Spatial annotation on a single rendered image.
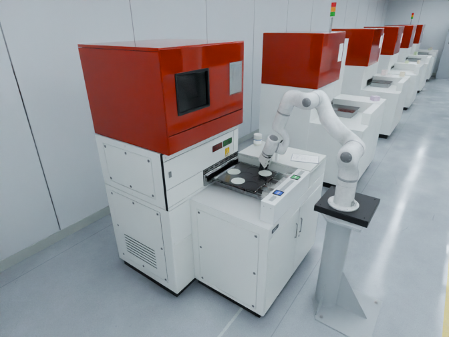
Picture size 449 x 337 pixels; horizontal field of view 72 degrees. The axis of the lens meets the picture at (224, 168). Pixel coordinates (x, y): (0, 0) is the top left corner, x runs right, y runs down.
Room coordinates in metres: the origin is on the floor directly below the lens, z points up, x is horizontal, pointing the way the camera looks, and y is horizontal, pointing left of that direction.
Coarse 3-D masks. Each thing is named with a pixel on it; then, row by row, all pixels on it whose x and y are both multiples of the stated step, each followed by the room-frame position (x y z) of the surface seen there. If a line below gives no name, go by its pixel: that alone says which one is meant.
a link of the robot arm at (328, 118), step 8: (320, 96) 1.83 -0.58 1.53; (320, 104) 1.85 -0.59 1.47; (328, 104) 1.84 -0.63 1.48; (320, 112) 1.83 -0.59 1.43; (328, 112) 1.78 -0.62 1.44; (320, 120) 1.80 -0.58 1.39; (328, 120) 1.76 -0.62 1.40; (336, 120) 1.75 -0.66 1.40; (328, 128) 1.75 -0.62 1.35; (336, 128) 1.73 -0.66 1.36; (344, 128) 1.74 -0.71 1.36; (336, 136) 1.74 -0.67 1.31; (344, 136) 1.74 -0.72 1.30; (352, 136) 1.74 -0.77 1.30; (344, 144) 1.75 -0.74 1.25
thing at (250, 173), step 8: (232, 168) 2.16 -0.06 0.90; (240, 168) 2.16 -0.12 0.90; (248, 168) 2.16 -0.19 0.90; (256, 168) 2.16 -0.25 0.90; (216, 176) 2.03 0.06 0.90; (224, 176) 2.03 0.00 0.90; (232, 176) 2.03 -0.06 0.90; (240, 176) 2.03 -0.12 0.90; (248, 176) 2.03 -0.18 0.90; (256, 176) 2.03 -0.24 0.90; (264, 176) 2.03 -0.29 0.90; (272, 176) 2.02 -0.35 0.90; (240, 184) 1.90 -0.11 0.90; (248, 184) 1.91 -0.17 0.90; (256, 184) 1.90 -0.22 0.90
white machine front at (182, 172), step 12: (228, 132) 2.23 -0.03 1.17; (204, 144) 2.00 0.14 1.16; (216, 144) 2.11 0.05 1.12; (228, 144) 2.23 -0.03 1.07; (168, 156) 1.72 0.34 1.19; (180, 156) 1.80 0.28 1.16; (192, 156) 1.90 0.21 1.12; (204, 156) 2.00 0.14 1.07; (216, 156) 2.11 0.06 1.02; (168, 168) 1.71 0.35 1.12; (180, 168) 1.80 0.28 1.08; (192, 168) 1.89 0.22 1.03; (204, 168) 1.99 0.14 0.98; (168, 180) 1.71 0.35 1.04; (180, 180) 1.79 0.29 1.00; (192, 180) 1.89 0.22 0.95; (168, 192) 1.70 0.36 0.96; (180, 192) 1.78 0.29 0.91; (192, 192) 1.88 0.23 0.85; (168, 204) 1.69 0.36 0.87
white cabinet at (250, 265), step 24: (312, 192) 2.06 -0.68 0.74; (192, 216) 1.83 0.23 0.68; (216, 216) 1.71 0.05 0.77; (288, 216) 1.71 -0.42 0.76; (312, 216) 2.12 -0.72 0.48; (192, 240) 1.84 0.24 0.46; (216, 240) 1.71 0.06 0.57; (240, 240) 1.59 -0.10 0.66; (264, 240) 1.49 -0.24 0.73; (288, 240) 1.73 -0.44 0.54; (312, 240) 2.19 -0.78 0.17; (216, 264) 1.71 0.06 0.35; (240, 264) 1.59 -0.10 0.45; (264, 264) 1.49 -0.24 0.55; (288, 264) 1.77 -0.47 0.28; (216, 288) 1.72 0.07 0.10; (240, 288) 1.59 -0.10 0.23; (264, 288) 1.48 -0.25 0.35; (264, 312) 1.49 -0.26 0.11
